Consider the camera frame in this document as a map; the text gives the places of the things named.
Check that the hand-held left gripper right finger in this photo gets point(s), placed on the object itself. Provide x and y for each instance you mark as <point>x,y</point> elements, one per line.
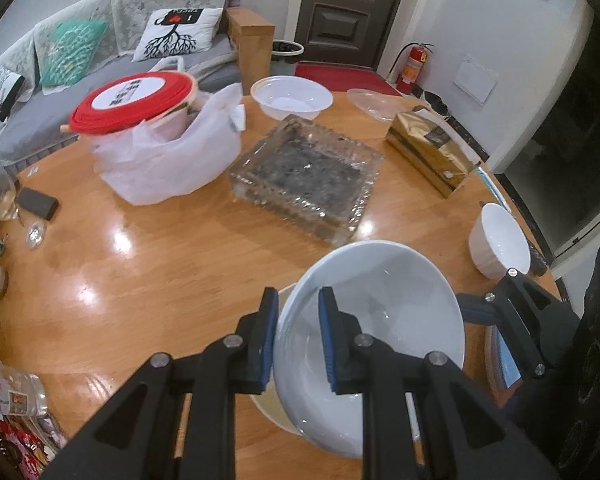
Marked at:
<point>328,345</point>

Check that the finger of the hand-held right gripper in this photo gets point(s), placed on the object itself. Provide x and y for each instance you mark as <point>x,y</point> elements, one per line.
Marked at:
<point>517,310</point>

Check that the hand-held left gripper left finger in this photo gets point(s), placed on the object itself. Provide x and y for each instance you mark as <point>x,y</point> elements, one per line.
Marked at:
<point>266,340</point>

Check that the beige plate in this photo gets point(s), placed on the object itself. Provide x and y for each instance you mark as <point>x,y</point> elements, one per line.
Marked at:
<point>275,412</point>

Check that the large white ceramic bowl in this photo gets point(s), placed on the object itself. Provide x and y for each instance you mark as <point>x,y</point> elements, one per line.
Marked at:
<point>395,300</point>

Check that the blue-rimmed plate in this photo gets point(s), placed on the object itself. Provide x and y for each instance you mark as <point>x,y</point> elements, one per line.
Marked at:
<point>506,360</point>

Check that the black remote control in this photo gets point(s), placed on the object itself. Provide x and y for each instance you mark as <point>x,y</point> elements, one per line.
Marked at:
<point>537,260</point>

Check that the small white ribbed bowl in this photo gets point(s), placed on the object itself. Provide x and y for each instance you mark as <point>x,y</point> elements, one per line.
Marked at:
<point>502,240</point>

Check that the blue pen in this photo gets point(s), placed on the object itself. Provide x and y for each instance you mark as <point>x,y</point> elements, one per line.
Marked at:
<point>491,187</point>

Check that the square glass dish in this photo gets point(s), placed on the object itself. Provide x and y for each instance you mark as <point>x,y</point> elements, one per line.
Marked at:
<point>305,175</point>

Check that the gold foil package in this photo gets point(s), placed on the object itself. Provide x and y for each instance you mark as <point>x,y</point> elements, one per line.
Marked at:
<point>430,147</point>

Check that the white plastic bag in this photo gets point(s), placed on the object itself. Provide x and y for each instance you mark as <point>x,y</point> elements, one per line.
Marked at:
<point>180,160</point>

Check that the white plastic bowl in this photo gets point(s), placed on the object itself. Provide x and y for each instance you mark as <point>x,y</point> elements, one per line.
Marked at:
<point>290,97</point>

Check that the clear plastic lid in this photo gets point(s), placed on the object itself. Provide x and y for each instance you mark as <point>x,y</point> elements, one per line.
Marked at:
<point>375,104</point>

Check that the small clear glass piece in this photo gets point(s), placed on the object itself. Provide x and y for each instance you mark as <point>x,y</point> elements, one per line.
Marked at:
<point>36,234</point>

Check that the clear wrapped packet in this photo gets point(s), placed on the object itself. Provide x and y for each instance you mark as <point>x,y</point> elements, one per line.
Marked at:
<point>10,385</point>

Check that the red fire extinguisher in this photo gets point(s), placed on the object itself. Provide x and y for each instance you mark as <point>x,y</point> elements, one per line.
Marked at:
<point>414,67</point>

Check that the small black box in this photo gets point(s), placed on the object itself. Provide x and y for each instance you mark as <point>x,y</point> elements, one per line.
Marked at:
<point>37,202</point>

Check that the colourful snack packet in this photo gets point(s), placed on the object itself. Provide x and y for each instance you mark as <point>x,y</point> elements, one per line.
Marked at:
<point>20,445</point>

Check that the red doormat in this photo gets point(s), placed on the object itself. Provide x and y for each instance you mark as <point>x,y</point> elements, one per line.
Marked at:
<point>350,77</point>

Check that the red-lidded round container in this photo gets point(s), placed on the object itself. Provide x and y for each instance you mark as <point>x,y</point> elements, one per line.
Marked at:
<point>130,102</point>

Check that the grey trash bin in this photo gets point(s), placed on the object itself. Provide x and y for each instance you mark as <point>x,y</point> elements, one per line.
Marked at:
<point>286,57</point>

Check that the wooden side cabinet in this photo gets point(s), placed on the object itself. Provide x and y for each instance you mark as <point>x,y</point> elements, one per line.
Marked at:
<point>252,52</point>

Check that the grey sofa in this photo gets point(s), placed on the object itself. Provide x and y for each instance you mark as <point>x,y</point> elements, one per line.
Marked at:
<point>55,110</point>

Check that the white tree-print cushion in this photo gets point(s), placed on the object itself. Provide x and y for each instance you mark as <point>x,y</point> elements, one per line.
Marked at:
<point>0,97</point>
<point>177,35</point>

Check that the dark brown door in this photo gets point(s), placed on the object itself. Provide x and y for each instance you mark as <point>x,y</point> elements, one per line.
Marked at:
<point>352,10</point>

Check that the teal cushion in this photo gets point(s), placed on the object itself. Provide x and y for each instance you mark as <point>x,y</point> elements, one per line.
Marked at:
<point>70,52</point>

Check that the white wall box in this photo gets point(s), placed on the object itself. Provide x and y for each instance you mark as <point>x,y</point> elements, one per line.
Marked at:
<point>476,80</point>

